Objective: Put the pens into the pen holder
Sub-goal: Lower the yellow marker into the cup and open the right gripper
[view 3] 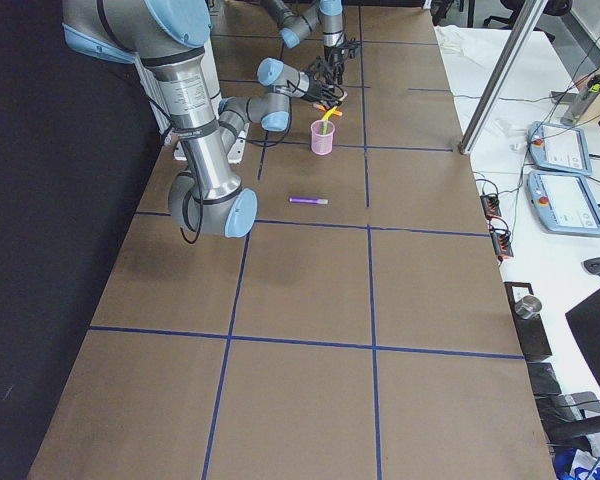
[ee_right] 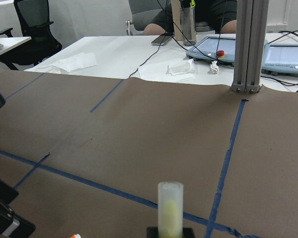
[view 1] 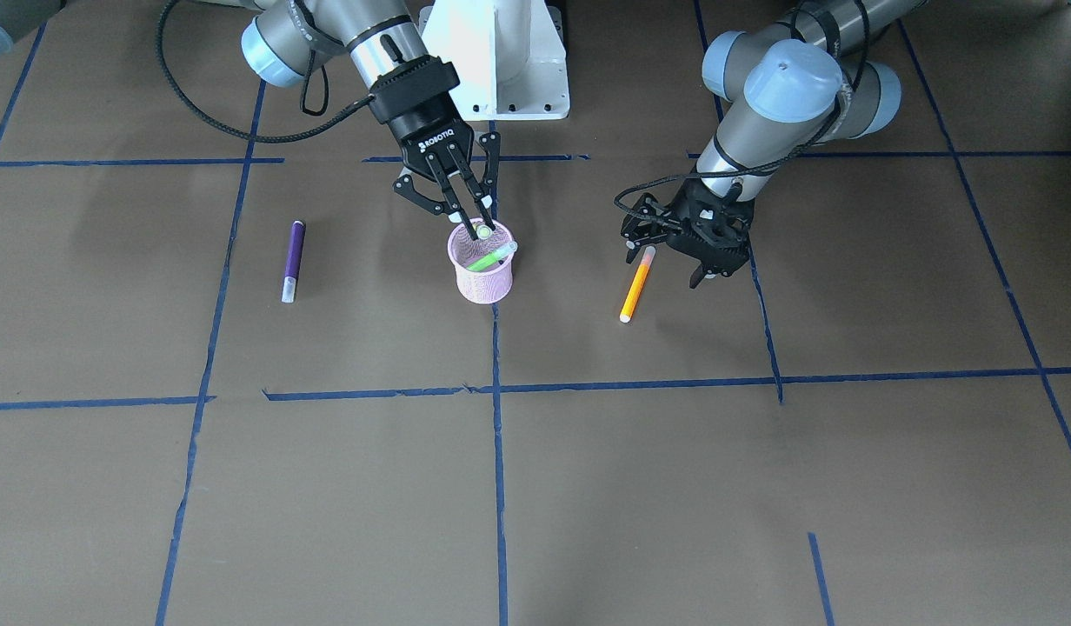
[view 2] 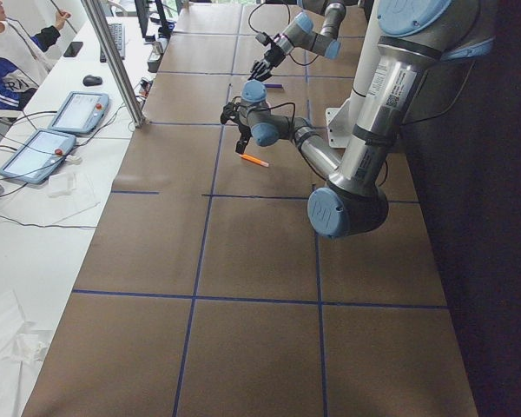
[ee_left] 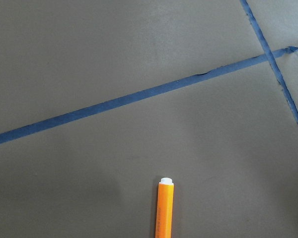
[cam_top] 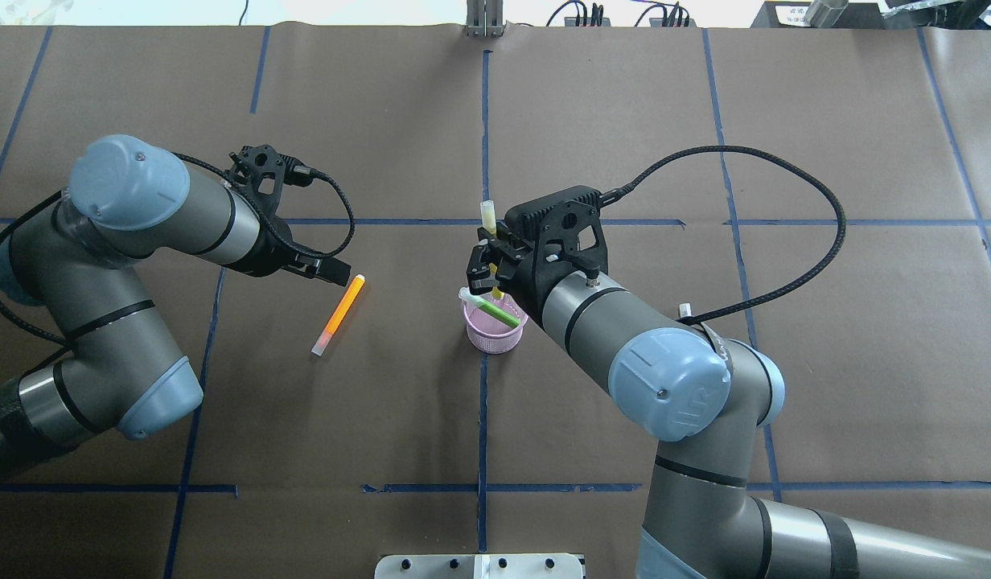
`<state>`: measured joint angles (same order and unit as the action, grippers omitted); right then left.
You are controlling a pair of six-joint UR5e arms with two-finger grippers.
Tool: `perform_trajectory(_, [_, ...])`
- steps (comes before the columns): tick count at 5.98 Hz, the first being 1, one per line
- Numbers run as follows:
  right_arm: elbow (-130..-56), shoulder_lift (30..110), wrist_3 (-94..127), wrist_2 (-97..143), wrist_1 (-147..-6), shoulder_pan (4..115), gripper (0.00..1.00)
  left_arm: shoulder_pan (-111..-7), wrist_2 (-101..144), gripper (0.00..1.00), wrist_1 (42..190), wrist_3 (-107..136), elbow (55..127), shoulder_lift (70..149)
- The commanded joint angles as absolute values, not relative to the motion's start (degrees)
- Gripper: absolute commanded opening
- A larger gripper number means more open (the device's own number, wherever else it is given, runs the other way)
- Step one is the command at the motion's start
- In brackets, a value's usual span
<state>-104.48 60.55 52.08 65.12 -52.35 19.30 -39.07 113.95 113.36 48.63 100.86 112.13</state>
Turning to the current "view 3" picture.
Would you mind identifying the purple highlighter pen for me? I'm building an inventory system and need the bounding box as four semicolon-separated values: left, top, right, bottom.
288;197;329;205

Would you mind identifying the orange black connector box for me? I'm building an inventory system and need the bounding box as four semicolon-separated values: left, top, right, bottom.
480;193;501;219
489;227;514;261

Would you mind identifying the lower orange black connector box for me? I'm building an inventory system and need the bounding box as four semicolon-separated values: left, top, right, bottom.
489;227;514;261

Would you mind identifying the silver metal cylinder weight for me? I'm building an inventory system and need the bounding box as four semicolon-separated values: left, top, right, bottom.
514;295;543;320

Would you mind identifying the yellow highlighter pen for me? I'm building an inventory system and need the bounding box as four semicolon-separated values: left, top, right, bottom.
321;106;342;121

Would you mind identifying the aluminium frame post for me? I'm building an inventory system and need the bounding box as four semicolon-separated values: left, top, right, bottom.
458;0;548;155

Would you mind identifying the lower teach pendant tablet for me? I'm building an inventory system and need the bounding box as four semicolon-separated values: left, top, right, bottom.
527;171;600;237

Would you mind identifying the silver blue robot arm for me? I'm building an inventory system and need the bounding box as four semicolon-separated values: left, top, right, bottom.
62;1;342;238
260;0;361;85

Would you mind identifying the teach pendant tablet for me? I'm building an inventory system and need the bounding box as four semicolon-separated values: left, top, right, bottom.
527;122;592;176
527;171;600;237

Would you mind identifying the upper teach pendant tablet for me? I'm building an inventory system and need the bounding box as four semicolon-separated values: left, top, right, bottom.
527;122;592;176

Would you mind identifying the orange highlighter pen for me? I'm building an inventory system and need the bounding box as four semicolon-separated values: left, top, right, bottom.
312;103;332;115

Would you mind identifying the upper orange black connector box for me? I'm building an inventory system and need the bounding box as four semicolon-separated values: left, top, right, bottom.
480;193;501;219

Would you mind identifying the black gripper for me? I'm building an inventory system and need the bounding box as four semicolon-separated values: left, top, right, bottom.
304;57;336;103
324;39;356;85

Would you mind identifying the white pedestal column base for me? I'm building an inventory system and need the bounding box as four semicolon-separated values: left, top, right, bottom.
164;121;250;164

